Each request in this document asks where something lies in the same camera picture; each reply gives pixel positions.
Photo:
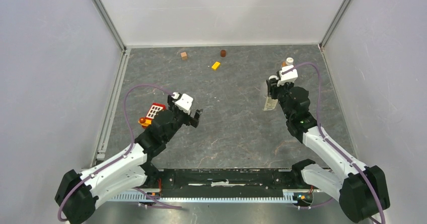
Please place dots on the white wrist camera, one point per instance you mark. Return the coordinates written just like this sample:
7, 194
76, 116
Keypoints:
287, 74
182, 101

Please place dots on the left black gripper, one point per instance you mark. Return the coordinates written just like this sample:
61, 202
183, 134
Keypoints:
189, 120

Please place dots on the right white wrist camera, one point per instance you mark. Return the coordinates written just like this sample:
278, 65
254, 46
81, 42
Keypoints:
287, 74

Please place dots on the red orange toy cart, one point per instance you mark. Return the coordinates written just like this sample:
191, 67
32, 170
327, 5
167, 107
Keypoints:
154, 109

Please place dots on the yellow block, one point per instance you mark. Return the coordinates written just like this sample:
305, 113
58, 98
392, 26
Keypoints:
216, 65

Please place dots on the tan wooden cube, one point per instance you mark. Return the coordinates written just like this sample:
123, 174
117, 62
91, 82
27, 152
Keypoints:
184, 55

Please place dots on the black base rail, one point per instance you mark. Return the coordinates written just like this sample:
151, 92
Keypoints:
224, 183

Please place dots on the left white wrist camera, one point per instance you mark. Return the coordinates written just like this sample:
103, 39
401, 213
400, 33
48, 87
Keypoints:
182, 101

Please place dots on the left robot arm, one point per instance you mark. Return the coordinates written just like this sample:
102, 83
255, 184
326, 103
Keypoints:
80, 194

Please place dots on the orange tea bottle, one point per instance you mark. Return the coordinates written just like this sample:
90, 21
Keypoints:
289, 61

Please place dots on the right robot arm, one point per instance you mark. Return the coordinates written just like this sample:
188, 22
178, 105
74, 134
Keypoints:
360, 190

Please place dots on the clear plastic bottle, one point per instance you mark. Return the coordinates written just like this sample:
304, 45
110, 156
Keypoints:
269, 102

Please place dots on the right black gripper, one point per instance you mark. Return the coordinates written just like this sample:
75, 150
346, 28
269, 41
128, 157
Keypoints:
273, 88

